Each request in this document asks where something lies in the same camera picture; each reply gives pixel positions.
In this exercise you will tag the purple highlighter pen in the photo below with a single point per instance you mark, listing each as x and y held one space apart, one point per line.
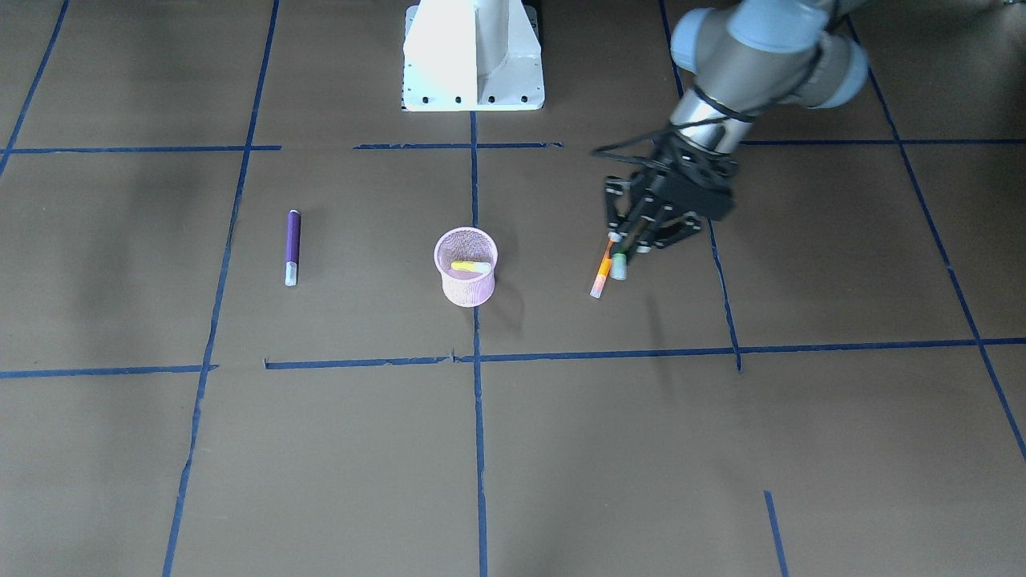
292 247

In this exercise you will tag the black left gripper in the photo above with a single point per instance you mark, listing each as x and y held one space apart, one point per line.
659 191

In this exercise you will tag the orange highlighter pen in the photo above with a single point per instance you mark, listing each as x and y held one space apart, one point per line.
603 271

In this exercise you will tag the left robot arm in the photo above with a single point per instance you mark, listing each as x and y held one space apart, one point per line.
744 59

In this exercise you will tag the green highlighter pen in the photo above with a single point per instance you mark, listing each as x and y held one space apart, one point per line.
621 260

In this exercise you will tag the yellow highlighter pen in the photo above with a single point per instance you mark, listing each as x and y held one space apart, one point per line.
471 266

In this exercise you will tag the white pillar with base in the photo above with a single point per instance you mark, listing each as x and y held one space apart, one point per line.
473 56

